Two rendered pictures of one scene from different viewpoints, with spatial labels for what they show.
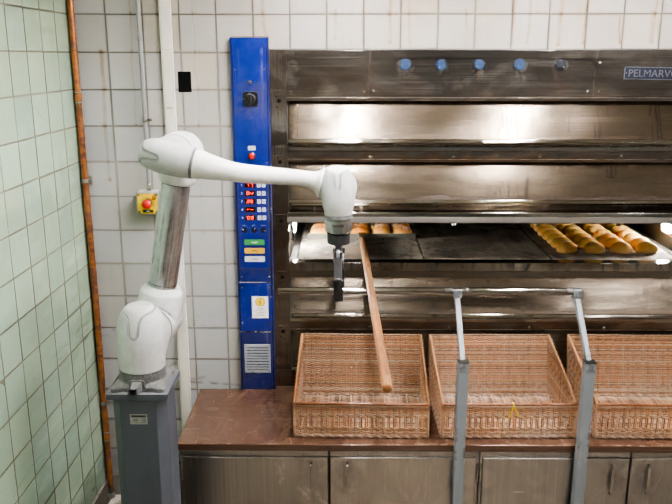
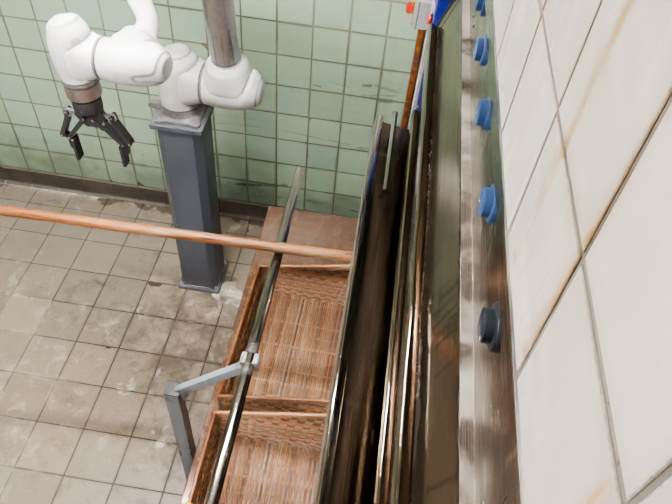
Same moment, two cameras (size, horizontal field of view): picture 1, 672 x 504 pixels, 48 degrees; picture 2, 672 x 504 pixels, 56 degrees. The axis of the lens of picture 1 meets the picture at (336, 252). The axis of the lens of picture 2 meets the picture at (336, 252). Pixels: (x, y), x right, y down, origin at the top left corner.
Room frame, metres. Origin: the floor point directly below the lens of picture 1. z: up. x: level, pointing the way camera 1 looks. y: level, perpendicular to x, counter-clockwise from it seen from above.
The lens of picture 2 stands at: (3.14, -1.31, 2.52)
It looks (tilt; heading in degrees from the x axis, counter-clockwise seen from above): 48 degrees down; 93
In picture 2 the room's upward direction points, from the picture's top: 6 degrees clockwise
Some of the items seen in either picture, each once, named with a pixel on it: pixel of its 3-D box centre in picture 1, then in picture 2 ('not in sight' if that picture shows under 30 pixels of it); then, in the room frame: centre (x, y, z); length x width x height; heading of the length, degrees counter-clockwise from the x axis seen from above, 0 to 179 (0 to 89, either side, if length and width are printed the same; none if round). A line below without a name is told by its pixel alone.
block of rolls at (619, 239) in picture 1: (590, 234); not in sight; (3.72, -1.28, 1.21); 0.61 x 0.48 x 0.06; 179
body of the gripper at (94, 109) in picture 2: (338, 245); (89, 110); (2.40, -0.01, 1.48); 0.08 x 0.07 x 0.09; 178
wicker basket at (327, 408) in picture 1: (361, 382); (306, 339); (3.02, -0.11, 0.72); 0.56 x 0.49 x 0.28; 88
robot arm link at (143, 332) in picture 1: (141, 334); (180, 75); (2.41, 0.66, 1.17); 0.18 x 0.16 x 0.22; 176
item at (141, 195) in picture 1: (149, 202); (423, 9); (3.26, 0.81, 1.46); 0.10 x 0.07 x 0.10; 89
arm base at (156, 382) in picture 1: (141, 376); (177, 105); (2.38, 0.66, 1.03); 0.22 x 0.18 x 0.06; 0
